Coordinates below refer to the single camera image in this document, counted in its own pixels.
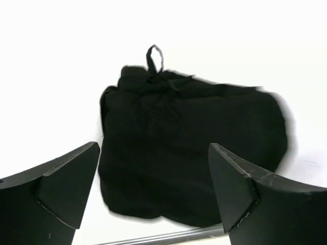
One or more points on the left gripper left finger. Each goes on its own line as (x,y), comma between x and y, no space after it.
(45,205)

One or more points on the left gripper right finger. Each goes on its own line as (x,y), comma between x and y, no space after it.
(259,207)

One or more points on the black trousers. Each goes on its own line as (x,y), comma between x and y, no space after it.
(157,127)

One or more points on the front aluminium rail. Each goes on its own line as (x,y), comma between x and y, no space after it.
(177,237)

